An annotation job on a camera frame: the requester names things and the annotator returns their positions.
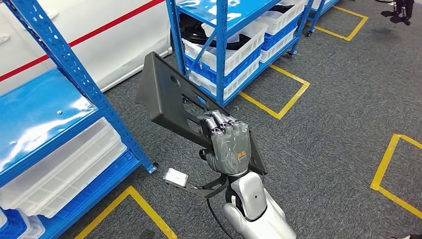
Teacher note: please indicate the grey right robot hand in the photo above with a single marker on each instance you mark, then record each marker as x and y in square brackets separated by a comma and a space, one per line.
[230, 148]

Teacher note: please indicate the black plastic panel part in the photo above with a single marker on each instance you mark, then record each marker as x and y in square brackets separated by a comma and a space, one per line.
[161, 89]

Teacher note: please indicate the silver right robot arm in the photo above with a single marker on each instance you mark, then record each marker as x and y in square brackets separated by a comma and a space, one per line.
[257, 214]

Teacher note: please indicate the blue steel shelf rack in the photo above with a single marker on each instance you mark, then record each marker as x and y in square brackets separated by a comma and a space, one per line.
[324, 8]
[221, 49]
[39, 109]

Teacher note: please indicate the blue plastic bin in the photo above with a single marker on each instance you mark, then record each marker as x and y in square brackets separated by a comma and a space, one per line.
[11, 226]
[280, 38]
[245, 67]

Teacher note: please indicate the black parts pile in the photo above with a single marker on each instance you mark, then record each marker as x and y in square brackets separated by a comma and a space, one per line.
[194, 33]

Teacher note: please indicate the white car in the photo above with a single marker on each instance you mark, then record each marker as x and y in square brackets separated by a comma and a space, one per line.
[115, 43]

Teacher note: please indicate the red barrier belt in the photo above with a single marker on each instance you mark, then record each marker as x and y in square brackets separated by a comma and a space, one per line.
[82, 39]

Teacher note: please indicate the black camera bracket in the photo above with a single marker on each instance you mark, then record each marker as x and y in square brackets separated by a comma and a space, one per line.
[204, 191]

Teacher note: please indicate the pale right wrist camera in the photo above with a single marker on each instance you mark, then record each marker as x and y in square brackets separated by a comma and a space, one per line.
[176, 177]

